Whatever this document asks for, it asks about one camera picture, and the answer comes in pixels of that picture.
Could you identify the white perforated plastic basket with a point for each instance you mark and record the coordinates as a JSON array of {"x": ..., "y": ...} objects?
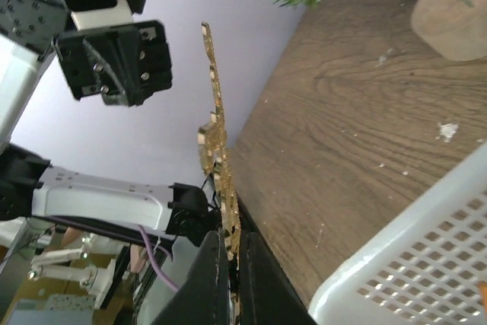
[{"x": 427, "y": 266}]

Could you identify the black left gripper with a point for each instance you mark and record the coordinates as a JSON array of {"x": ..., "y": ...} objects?
[{"x": 124, "y": 64}]

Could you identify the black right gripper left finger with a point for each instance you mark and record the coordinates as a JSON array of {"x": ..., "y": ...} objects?
[{"x": 203, "y": 299}]

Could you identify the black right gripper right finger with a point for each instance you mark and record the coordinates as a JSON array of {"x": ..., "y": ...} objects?
[{"x": 266, "y": 296}]

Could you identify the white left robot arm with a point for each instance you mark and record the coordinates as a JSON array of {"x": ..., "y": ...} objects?
[{"x": 155, "y": 143}]

